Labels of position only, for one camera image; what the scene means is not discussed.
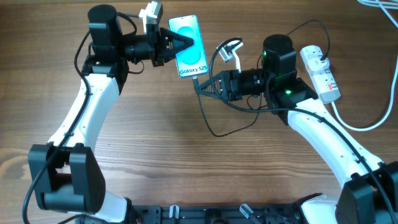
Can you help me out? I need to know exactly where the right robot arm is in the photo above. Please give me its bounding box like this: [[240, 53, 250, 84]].
[[193, 34, 397, 223]]

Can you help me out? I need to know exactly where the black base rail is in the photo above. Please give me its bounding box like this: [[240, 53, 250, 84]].
[[122, 203, 307, 224]]

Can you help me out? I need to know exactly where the white power strip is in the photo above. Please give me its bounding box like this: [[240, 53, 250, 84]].
[[300, 45, 341, 103]]

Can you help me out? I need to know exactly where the smartphone with teal screen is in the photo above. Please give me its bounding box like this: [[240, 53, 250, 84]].
[[168, 14, 208, 78]]

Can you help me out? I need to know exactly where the white charger adapter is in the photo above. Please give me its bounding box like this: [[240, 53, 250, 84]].
[[305, 57, 330, 75]]

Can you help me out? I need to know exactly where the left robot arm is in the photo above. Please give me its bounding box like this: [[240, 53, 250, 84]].
[[27, 1, 193, 223]]

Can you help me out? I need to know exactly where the white power strip cord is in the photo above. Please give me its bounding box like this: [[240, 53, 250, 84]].
[[330, 0, 398, 132]]

